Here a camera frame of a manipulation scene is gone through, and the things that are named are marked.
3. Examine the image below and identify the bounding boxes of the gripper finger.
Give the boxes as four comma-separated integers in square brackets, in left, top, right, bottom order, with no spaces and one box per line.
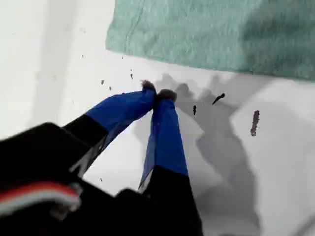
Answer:
[61,80,158,177]
[137,88,205,236]

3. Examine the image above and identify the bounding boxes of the pale green t-shirt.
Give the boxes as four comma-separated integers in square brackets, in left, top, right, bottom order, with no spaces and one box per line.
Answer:
[105,0,315,81]

